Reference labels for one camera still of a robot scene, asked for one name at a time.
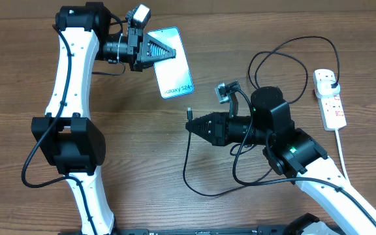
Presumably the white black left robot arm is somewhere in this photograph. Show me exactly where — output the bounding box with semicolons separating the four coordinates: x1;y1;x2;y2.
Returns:
31;2;176;234

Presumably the black USB charging cable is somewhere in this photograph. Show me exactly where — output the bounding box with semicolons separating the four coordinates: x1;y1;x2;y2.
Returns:
182;35;341;198

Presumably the white power strip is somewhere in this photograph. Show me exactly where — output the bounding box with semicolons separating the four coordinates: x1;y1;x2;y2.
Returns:
313;69;347;131

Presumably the white charger plug adapter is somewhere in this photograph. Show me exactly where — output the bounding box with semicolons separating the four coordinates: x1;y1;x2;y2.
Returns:
315;80;341;99

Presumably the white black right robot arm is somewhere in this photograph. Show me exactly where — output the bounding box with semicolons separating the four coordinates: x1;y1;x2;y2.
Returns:
185;87;376;234

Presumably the Samsung Galaxy smartphone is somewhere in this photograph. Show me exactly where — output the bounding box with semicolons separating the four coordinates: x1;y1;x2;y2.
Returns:
148;27;195;99

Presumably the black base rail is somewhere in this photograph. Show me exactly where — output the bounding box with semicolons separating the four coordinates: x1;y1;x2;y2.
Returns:
57;224;349;235

